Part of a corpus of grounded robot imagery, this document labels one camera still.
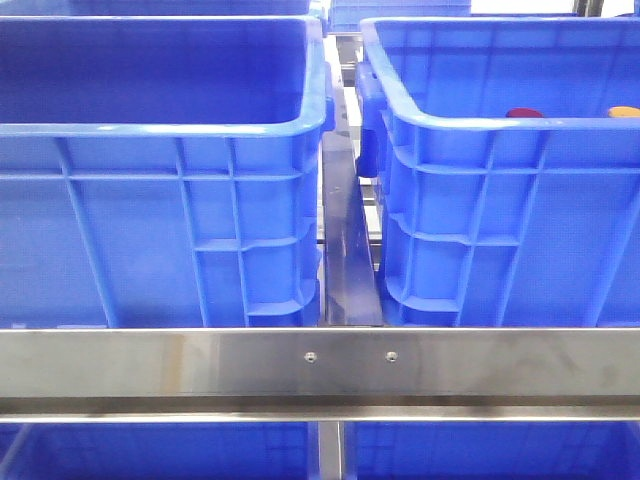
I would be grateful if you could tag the red mushroom push button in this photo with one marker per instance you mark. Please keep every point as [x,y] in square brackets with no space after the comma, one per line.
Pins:
[523,112]

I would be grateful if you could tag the yellow push button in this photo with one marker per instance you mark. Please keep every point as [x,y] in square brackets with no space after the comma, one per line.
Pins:
[623,111]

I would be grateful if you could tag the large blue crate right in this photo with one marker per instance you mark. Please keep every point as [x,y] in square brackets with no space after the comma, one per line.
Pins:
[489,221]

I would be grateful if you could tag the large blue crate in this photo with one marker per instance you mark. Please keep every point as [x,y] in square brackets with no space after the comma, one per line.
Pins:
[161,172]
[489,221]

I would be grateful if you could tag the large blue crate left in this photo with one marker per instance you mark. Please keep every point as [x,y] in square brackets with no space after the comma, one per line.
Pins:
[161,172]

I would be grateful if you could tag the lower blue crate right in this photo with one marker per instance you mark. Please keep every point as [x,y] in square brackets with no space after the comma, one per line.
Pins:
[494,450]

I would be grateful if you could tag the rear blue crate right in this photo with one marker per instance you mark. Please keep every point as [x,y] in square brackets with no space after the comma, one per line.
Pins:
[345,16]

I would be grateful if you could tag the lower blue crate left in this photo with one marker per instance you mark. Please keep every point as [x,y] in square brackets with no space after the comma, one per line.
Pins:
[164,451]

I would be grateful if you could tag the rear blue crate left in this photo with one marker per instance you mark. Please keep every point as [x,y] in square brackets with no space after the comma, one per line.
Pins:
[316,9]

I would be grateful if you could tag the steel centre divider rail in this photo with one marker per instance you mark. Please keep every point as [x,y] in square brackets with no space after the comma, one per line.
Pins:
[351,296]

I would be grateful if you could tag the steel vertical post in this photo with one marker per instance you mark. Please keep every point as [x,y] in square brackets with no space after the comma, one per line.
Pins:
[331,450]

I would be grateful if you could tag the stainless steel front rail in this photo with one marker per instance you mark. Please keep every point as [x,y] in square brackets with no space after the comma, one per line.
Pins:
[319,374]

